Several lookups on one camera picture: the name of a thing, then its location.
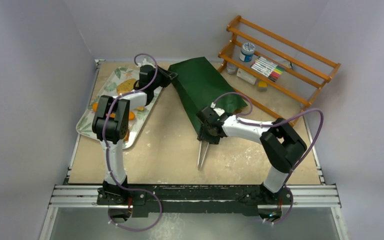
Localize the white jar with blue lid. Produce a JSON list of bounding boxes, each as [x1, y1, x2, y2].
[[239, 42, 256, 63]]

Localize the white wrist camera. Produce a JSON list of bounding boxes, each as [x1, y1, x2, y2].
[[137, 58, 154, 67], [210, 102, 225, 116]]

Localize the yellow triangular fake bread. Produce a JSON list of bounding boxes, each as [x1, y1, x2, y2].
[[123, 129, 130, 142]]

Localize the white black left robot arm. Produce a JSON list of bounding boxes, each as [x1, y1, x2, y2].
[[92, 65, 178, 205]]

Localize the metal tongs with white handle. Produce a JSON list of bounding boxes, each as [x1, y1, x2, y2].
[[197, 141, 210, 170]]

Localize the small clear glass jar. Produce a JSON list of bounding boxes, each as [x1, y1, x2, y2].
[[226, 62, 238, 75]]

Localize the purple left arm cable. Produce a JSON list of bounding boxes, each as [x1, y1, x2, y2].
[[101, 52, 163, 233]]

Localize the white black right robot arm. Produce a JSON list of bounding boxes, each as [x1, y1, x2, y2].
[[196, 106, 308, 204]]

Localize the orange wooden shelf rack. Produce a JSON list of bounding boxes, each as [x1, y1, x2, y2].
[[217, 15, 341, 112]]

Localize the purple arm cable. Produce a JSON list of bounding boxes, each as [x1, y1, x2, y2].
[[211, 91, 325, 226], [101, 52, 163, 233]]

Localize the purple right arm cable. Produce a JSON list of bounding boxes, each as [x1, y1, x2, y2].
[[211, 91, 325, 226]]

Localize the orange fake baguette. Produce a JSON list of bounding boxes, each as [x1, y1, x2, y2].
[[92, 102, 136, 121]]

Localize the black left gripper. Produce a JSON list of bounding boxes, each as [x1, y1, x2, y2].
[[150, 65, 178, 91]]

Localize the small white box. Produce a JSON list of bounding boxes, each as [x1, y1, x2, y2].
[[236, 68, 257, 85]]

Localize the yellow grey sponge block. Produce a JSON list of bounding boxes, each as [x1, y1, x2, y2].
[[257, 81, 268, 92]]

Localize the pack of coloured markers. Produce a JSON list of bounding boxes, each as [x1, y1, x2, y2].
[[251, 56, 285, 82]]

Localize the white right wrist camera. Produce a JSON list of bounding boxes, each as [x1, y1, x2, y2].
[[210, 102, 225, 116]]

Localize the green paper bag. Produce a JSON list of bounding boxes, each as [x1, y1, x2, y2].
[[168, 56, 248, 134]]

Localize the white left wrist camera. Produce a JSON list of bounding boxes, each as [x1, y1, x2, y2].
[[137, 58, 154, 67]]

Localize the white tropical print tray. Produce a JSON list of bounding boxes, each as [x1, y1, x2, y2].
[[76, 66, 163, 150]]

